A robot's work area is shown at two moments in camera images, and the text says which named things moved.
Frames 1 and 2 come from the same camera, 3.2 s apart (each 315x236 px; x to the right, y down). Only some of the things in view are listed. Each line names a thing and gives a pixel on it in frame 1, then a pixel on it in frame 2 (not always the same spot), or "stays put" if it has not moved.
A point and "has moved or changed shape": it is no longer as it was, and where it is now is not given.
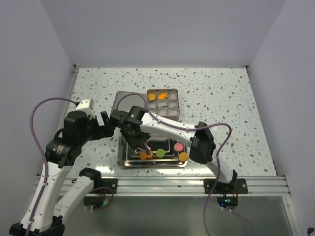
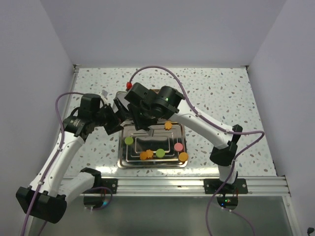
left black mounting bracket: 111,183 stays put
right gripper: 133,142 → 140,124
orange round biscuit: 183,157 stays put
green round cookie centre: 160,153 stays put
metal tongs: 147,149 has moved or changed shape
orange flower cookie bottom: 151,154 stays put
